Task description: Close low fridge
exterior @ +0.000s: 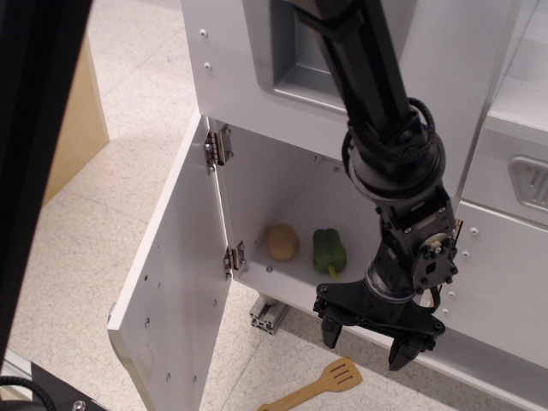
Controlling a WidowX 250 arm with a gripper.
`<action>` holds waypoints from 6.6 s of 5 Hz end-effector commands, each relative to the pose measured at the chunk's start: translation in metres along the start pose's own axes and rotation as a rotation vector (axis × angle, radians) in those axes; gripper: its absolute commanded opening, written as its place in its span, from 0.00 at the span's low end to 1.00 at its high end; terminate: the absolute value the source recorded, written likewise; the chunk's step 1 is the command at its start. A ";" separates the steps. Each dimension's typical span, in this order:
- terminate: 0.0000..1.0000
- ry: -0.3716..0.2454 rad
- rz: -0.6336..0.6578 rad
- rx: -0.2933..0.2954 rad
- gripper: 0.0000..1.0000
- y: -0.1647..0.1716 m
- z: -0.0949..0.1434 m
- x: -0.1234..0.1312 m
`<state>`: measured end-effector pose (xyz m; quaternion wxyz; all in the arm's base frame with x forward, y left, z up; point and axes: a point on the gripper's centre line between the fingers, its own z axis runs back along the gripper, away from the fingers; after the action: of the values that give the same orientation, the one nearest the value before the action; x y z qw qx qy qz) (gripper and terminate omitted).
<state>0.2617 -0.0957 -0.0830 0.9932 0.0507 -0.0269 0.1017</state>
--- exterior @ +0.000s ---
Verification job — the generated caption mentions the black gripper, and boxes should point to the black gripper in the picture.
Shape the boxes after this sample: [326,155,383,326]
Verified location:
[313,279,445,371]

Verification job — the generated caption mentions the white low fridge door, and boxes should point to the white low fridge door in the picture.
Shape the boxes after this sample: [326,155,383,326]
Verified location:
[107,112,230,410]

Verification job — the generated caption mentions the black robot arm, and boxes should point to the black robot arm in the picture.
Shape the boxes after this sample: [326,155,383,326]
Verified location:
[294,1,462,371]

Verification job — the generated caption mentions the wooden slotted spatula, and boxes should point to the wooden slotted spatula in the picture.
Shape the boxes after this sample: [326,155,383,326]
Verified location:
[258,357,363,410]

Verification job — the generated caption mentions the green toy bell pepper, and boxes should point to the green toy bell pepper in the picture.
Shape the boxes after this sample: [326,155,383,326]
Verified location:
[313,228,348,280]

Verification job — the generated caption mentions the aluminium extrusion foot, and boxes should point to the aluminium extrusion foot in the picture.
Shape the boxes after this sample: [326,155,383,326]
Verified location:
[249,295,289,335]

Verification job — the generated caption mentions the toy potato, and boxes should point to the toy potato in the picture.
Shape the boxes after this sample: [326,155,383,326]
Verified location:
[267,223,300,261]

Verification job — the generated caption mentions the white toy kitchen cabinet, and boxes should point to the white toy kitchen cabinet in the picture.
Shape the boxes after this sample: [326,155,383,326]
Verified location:
[182,1,547,410]

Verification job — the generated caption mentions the upper brass oven hinge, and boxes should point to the upper brass oven hinge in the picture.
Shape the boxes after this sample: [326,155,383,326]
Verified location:
[452,219,463,242]

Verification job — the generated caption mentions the lower metal door hinge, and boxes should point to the lower metal door hinge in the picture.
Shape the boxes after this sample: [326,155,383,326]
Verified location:
[223,241,247,281]

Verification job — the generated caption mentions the metal door hinge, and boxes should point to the metal door hinge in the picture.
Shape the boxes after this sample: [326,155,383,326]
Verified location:
[223,241,247,281]
[203,124,235,175]

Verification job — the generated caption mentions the upper metal door hinge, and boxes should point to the upper metal door hinge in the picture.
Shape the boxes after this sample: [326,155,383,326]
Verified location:
[203,124,235,175]

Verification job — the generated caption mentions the plywood panel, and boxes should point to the plywood panel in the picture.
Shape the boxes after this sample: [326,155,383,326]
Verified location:
[42,36,110,205]

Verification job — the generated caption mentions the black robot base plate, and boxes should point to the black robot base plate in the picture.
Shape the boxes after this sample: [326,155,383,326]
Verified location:
[31,363,106,411]

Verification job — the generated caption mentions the aluminium frame rail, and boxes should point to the aluminium frame rail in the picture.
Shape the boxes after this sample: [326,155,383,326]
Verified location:
[1,348,33,380]

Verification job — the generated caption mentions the black cable at base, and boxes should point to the black cable at base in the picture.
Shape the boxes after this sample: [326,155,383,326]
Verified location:
[0,374,59,411]

